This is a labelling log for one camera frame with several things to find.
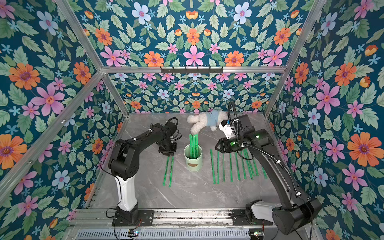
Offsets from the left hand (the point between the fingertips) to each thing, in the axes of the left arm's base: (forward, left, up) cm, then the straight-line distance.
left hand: (175, 153), depth 94 cm
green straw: (-9, -23, -3) cm, 25 cm away
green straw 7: (-9, -46, -4) cm, 47 cm away
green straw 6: (-13, -43, -4) cm, 45 cm away
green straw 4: (-11, +2, -3) cm, 12 cm away
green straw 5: (-12, -34, -4) cm, 37 cm away
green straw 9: (-13, -50, -4) cm, 52 cm away
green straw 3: (-11, +6, -3) cm, 12 cm away
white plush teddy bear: (+23, -26, +6) cm, 35 cm away
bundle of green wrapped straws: (-3, -13, +11) cm, 17 cm away
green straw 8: (-9, -47, -4) cm, 49 cm away
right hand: (-10, -26, +23) cm, 36 cm away
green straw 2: (-10, -26, -3) cm, 29 cm away
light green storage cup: (-11, -12, +5) cm, 17 cm away
